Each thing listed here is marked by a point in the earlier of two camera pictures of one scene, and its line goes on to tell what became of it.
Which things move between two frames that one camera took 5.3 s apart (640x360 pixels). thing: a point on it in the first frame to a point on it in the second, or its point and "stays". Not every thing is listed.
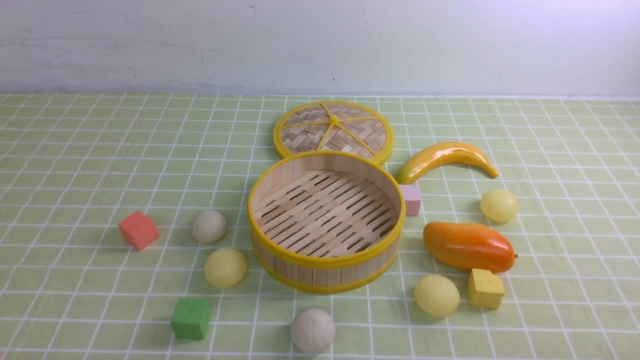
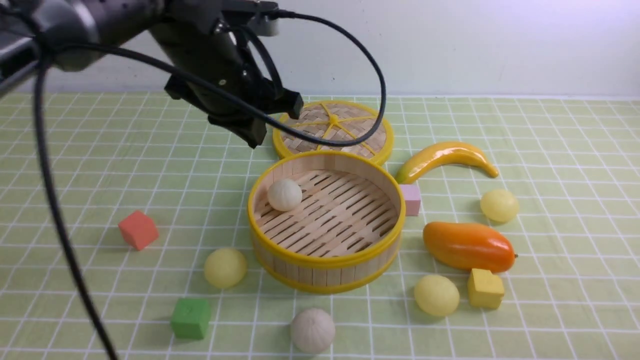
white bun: [208, 226] to [284, 195]
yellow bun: [499, 205] stays
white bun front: [313, 330] stays
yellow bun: [436, 295] stays
